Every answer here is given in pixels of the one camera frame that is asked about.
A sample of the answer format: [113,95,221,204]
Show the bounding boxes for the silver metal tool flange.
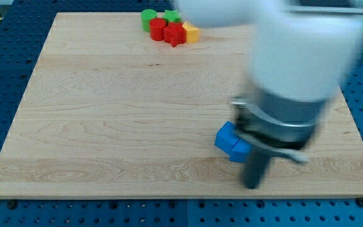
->
[231,82,326,163]

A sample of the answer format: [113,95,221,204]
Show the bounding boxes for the blue cube block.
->
[214,121,240,156]

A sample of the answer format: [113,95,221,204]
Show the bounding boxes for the green cylinder block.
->
[140,9,157,32]

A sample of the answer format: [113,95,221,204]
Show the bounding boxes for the light wooden board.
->
[0,13,363,200]

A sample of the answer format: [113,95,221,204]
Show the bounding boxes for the red cylinder block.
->
[149,18,167,41]

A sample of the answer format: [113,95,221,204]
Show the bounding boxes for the green star block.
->
[162,10,182,23]

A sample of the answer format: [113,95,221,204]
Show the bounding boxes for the red star block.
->
[164,21,187,47]

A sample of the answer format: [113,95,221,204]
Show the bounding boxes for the blue triangle block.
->
[229,139,252,163]

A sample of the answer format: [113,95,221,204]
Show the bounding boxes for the yellow pentagon block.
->
[183,21,200,43]

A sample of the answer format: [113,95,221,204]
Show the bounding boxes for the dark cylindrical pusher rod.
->
[241,146,272,189]

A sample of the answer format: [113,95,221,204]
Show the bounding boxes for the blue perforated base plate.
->
[0,0,363,226]

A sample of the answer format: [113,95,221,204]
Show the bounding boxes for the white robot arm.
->
[174,1,363,189]

